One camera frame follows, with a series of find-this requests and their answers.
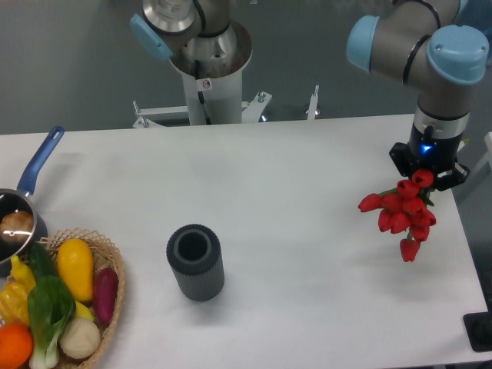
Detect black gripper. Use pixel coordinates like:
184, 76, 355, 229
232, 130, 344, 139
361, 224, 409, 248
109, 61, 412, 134
389, 113, 470, 191

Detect red tulip bouquet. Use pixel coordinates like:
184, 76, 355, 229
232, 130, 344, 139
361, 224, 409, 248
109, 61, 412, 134
358, 169, 437, 262

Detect right robot arm blue caps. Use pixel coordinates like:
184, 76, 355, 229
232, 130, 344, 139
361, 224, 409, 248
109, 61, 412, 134
346, 1, 489, 191

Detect left robot arm silver base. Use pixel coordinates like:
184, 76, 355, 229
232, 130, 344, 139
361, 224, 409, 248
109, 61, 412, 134
130, 1, 252, 79

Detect black device at edge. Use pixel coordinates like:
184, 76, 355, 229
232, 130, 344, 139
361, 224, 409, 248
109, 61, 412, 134
463, 312, 491, 352

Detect dark grey ribbed vase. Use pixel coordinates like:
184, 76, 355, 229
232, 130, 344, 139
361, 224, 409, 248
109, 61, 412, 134
166, 224, 224, 302

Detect woven wicker basket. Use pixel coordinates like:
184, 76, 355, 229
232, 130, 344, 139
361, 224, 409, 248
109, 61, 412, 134
0, 227, 127, 369

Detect purple eggplant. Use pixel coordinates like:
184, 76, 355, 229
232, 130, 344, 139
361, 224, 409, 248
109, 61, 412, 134
93, 268, 118, 325

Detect yellow squash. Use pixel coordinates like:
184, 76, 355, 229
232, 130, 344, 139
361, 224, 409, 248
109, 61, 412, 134
57, 238, 94, 304

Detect beige round garlic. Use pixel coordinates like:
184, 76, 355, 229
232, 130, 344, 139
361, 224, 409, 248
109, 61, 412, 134
59, 317, 101, 360

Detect dark green cucumber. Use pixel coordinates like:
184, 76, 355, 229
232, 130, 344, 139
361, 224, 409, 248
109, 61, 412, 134
28, 242, 58, 281

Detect green bok choy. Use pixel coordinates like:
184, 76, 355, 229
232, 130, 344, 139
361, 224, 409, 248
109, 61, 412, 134
28, 276, 75, 368

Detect brown bread roll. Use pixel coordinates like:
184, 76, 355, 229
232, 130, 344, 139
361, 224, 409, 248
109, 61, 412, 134
1, 211, 34, 244

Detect yellow bell pepper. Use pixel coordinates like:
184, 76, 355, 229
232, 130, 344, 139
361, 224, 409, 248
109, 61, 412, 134
1, 282, 30, 327

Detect orange fruit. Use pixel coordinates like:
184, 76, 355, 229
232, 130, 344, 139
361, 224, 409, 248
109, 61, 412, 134
1, 324, 33, 368

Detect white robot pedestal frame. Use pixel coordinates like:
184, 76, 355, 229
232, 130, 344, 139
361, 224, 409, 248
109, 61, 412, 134
132, 71, 321, 129

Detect blue handled saucepan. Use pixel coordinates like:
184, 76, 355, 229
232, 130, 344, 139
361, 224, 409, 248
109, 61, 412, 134
1, 126, 65, 278

